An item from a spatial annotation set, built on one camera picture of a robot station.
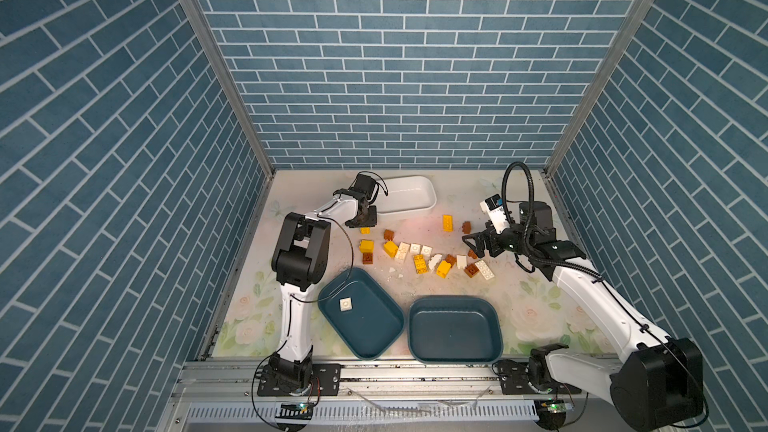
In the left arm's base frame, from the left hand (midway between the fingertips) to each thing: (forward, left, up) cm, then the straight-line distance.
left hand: (367, 219), depth 104 cm
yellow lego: (-5, 0, +1) cm, 5 cm away
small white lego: (-30, +5, -1) cm, 30 cm away
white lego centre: (-17, -31, 0) cm, 35 cm away
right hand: (-15, -31, +17) cm, 39 cm away
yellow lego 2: (-11, 0, 0) cm, 11 cm away
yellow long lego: (-1, -28, -1) cm, 28 cm away
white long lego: (-13, -12, 0) cm, 17 cm away
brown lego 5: (-5, -34, +1) cm, 35 cm away
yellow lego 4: (-20, -24, +1) cm, 31 cm away
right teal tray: (-37, -26, 0) cm, 45 cm away
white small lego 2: (-12, -20, -1) cm, 23 cm away
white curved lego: (-17, -22, +1) cm, 27 cm away
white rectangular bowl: (+12, -14, 0) cm, 19 cm away
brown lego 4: (-20, -33, 0) cm, 39 cm away
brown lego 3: (-17, -27, 0) cm, 32 cm away
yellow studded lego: (-17, -17, 0) cm, 25 cm away
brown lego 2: (-7, -7, 0) cm, 10 cm away
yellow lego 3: (-12, -8, 0) cm, 14 cm away
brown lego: (-15, -1, 0) cm, 15 cm away
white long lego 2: (-20, -37, +1) cm, 43 cm away
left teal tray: (-30, +1, 0) cm, 30 cm away
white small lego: (-11, -16, -2) cm, 20 cm away
